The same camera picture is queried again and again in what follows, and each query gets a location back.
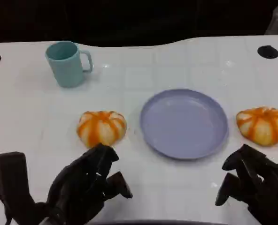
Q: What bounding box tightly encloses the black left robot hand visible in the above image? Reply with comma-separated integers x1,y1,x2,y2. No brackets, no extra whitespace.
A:
46,142,133,223

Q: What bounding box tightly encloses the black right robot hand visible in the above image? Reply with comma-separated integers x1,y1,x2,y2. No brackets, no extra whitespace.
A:
215,144,278,225

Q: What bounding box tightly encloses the orange white toy bread roll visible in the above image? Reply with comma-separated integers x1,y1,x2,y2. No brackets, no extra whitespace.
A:
235,106,278,148
76,110,127,149

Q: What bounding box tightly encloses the lilac plate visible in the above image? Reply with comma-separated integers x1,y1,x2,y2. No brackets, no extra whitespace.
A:
139,88,230,161

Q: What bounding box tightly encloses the pale green mug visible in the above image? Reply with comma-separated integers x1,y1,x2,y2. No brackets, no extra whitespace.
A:
44,41,94,89

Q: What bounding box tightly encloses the black cloth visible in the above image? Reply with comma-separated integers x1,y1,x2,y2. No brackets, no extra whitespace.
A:
0,0,275,47

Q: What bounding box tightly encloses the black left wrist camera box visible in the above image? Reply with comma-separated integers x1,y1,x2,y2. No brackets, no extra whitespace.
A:
0,151,48,225

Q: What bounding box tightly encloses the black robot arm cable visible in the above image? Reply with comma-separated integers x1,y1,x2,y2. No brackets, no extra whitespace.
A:
3,199,14,225

